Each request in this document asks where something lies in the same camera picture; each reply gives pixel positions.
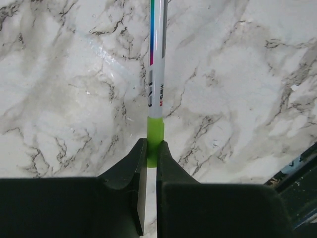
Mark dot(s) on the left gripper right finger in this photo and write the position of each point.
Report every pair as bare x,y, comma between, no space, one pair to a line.
187,208

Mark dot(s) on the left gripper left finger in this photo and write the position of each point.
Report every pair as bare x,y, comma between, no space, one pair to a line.
111,205

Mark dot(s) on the green marker cap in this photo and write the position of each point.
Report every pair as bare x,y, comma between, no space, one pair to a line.
155,135

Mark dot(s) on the white marker pen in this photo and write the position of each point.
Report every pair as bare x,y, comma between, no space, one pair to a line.
157,47

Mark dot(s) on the blue tape piece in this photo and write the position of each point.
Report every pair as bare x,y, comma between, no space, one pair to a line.
289,168

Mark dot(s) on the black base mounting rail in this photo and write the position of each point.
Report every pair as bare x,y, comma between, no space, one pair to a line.
298,189

